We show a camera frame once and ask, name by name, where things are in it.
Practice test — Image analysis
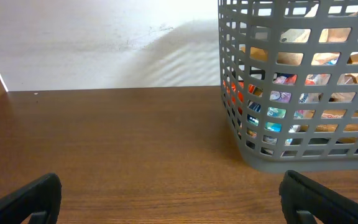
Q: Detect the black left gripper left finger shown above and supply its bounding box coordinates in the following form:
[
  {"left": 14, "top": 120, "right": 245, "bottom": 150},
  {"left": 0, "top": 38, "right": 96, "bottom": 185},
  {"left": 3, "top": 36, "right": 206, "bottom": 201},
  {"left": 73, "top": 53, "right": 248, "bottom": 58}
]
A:
[{"left": 0, "top": 173, "right": 62, "bottom": 224}]

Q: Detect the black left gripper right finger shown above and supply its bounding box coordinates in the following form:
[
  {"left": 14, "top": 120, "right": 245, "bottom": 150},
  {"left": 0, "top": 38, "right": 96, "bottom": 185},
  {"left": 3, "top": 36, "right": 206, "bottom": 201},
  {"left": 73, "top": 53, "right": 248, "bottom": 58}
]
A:
[{"left": 279, "top": 170, "right": 358, "bottom": 224}]

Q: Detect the grey plastic lattice basket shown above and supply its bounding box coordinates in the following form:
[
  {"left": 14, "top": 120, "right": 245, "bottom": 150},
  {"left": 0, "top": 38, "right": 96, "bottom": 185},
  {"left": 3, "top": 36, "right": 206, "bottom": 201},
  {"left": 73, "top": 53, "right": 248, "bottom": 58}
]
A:
[{"left": 218, "top": 0, "right": 358, "bottom": 172}]

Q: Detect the orange spaghetti pasta packet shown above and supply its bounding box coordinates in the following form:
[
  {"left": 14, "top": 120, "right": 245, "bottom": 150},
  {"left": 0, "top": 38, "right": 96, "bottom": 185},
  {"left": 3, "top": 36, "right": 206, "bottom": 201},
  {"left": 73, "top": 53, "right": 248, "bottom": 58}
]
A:
[{"left": 223, "top": 80, "right": 358, "bottom": 153}]

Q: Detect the colourful Kleenex tissue multipack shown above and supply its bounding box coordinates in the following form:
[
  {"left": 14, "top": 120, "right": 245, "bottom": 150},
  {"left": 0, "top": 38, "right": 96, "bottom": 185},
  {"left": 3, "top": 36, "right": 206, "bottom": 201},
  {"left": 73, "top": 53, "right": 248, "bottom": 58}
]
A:
[{"left": 249, "top": 73, "right": 330, "bottom": 144}]

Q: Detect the beige brown snack pouch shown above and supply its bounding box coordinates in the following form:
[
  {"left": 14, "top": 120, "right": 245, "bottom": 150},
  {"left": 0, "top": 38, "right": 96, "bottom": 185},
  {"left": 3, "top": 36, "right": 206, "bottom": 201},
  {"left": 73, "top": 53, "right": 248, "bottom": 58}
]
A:
[{"left": 241, "top": 1, "right": 358, "bottom": 86}]

